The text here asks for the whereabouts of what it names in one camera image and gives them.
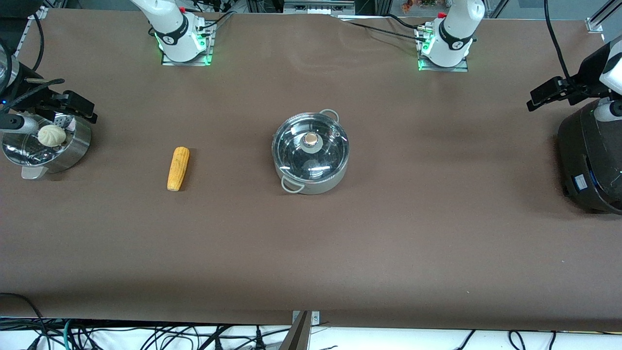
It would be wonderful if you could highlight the yellow corn cob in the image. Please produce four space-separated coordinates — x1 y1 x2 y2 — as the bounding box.
167 146 190 192

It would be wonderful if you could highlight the glass lid with gold knob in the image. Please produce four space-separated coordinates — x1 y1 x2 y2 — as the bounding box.
272 113 349 181

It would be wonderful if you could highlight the steel steamer pot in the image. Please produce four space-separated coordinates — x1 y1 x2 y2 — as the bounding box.
1 114 92 180

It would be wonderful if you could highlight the white steamed bun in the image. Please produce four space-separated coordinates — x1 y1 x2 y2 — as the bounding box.
38 124 67 147

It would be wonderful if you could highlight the black rice cooker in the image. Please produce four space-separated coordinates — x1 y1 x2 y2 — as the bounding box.
557 100 622 215

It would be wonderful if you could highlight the grey metal box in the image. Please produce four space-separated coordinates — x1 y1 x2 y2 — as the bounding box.
283 0 356 15

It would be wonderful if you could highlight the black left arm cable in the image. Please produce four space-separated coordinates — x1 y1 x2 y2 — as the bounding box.
543 0 574 86

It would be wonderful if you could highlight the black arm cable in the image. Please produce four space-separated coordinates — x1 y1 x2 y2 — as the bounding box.
543 0 574 86
28 14 46 73

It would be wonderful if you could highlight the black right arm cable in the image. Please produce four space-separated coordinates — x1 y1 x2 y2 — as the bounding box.
28 14 46 73

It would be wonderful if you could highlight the black base power cable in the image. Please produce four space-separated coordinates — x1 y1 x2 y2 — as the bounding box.
339 14 429 38
197 11 237 33

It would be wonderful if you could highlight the steel pot with grey handles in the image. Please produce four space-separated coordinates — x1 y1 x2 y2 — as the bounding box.
271 109 350 195

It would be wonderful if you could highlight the dark metal post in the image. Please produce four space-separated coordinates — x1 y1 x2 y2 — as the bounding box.
278 311 311 350

